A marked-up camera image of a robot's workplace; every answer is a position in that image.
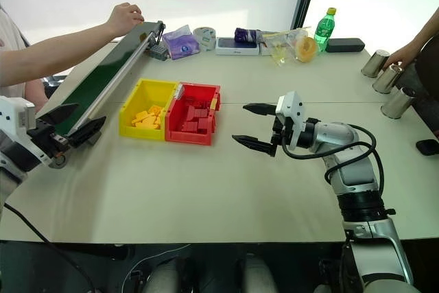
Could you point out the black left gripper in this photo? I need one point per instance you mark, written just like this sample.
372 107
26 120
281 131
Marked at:
48 138

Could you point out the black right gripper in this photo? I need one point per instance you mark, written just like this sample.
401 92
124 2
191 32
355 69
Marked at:
279 132

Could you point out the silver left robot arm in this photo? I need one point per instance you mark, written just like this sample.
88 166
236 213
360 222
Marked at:
13 162

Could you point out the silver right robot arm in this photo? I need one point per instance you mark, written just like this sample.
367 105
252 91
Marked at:
356 169

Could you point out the person's bare forearm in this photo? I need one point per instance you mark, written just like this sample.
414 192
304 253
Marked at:
58 54

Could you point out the bare forearm at metal cups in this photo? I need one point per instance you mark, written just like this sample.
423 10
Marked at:
428 29

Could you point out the person's bare right hand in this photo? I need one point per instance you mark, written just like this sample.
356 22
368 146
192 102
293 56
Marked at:
124 18

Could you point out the bare hand at metal cups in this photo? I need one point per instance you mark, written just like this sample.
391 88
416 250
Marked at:
403 55

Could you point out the black chair part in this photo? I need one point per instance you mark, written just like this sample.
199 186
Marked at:
55 85

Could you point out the red building block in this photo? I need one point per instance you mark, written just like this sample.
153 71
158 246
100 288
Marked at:
203 124
192 114
199 103

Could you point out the red plastic bin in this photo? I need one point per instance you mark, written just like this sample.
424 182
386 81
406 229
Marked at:
202 95

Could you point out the yellow building block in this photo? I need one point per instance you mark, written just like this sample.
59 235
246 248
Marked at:
141 119
156 111
155 123

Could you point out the yellow plastic bin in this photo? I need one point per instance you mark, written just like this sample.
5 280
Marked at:
144 95

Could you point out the clear plastic bag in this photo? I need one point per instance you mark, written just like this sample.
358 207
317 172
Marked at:
279 47

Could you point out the white phone box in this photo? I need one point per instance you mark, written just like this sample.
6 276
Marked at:
236 47

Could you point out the orange round bread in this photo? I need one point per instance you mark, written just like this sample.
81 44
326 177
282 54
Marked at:
306 49

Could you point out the purple crumpled wrapper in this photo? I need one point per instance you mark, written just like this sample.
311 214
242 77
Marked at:
245 34

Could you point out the person in white shirt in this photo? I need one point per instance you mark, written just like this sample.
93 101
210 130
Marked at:
13 49

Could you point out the white tape roll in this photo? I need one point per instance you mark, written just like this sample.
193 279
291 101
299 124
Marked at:
204 37

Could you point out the purple tissue pack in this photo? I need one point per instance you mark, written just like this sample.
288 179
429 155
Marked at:
180 43

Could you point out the green plastic bottle yellow cap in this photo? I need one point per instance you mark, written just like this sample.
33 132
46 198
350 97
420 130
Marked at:
325 30

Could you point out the black glasses case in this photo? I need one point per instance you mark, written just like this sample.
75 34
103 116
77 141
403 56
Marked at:
344 45

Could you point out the silver metal cup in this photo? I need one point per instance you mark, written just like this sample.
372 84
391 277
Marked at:
387 79
374 63
397 103

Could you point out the black smartphone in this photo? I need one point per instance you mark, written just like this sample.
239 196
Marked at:
428 147

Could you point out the person in dark clothes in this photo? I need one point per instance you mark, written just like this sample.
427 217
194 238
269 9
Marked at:
427 80

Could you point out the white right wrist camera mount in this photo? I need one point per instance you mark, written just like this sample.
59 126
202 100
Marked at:
291 111

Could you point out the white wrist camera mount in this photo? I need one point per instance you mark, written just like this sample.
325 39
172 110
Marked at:
13 114
291 111

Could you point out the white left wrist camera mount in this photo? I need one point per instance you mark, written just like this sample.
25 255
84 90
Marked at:
13 114

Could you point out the green conveyor belt silver frame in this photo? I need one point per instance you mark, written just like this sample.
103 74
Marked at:
103 66

